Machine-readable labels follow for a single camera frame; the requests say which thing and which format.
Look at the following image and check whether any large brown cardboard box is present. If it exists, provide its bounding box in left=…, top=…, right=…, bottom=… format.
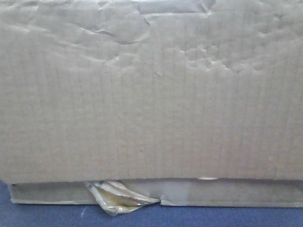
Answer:
left=0, top=0, right=303, bottom=208

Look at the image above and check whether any crumpled clear packing tape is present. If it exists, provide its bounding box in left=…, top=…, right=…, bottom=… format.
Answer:
left=84, top=180, right=160, bottom=216

